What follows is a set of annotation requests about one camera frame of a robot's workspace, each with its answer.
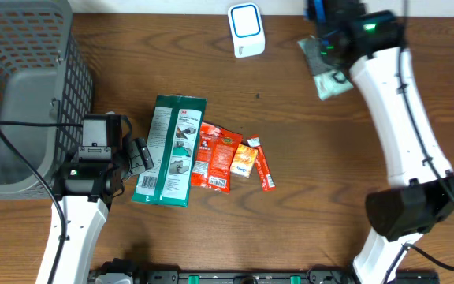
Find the mint green snack packet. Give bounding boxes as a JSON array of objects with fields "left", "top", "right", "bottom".
[{"left": 297, "top": 36, "right": 353, "bottom": 101}]

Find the green white packet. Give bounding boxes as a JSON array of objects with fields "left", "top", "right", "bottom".
[{"left": 132, "top": 95, "right": 207, "bottom": 207}]

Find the red snack bag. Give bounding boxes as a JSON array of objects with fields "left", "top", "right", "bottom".
[{"left": 191, "top": 122, "right": 243, "bottom": 193}]

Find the orange white small packet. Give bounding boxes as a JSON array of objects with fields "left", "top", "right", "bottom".
[{"left": 230, "top": 144, "right": 258, "bottom": 178}]

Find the red stick packet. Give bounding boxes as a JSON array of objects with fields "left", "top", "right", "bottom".
[{"left": 247, "top": 135, "right": 276, "bottom": 192}]

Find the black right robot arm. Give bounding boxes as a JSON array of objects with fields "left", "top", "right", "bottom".
[{"left": 307, "top": 0, "right": 454, "bottom": 283}]

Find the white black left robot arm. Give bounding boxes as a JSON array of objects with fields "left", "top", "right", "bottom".
[{"left": 36, "top": 114, "right": 154, "bottom": 283}]

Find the white barcode scanner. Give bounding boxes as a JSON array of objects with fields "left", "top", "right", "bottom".
[{"left": 227, "top": 2, "right": 266, "bottom": 58}]

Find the grey plastic mesh basket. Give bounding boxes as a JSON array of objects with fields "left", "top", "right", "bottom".
[{"left": 0, "top": 0, "right": 93, "bottom": 200}]

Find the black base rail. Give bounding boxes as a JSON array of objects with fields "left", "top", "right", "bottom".
[{"left": 87, "top": 269, "right": 441, "bottom": 284}]

